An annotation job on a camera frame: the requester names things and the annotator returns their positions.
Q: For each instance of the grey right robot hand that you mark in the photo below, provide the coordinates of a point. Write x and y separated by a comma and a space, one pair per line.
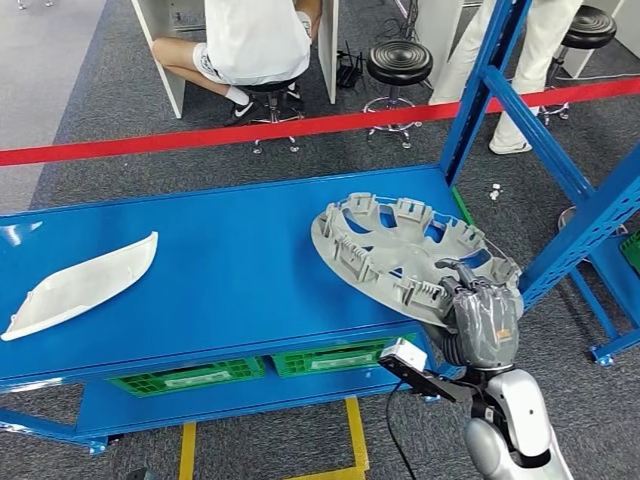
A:
487, 324

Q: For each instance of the grey plastic wheel cover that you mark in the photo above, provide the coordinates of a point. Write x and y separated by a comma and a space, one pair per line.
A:
415, 255

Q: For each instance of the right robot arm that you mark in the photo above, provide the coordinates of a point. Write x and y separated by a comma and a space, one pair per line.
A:
520, 411

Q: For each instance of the blue metal shelf rack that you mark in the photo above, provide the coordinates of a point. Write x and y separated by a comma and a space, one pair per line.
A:
200, 278
610, 278

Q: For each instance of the white curved trim part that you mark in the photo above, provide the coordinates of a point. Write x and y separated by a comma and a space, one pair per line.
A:
75, 291

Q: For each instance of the green folding crate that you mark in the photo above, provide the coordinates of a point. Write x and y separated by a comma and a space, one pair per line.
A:
295, 363
463, 205
632, 252
140, 383

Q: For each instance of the white floor scraps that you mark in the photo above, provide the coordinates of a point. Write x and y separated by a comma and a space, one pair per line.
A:
495, 192

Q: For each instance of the yellow floor tape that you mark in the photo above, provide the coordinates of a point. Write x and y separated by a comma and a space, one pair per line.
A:
356, 437

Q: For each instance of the black round stool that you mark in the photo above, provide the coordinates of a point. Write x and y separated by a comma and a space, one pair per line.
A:
272, 86
592, 26
400, 61

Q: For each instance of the standing person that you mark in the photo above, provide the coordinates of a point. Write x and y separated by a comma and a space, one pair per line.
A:
540, 40

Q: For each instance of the black router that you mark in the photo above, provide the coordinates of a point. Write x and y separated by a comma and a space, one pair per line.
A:
350, 68

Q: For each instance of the seated person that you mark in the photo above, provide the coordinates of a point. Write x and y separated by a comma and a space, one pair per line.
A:
255, 36

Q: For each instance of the red barrier tape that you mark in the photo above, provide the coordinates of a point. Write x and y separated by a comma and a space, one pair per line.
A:
150, 142

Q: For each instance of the chrome chair base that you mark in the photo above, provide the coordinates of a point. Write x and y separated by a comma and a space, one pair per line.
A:
23, 3

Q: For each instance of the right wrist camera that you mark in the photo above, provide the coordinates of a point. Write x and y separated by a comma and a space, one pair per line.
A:
404, 361

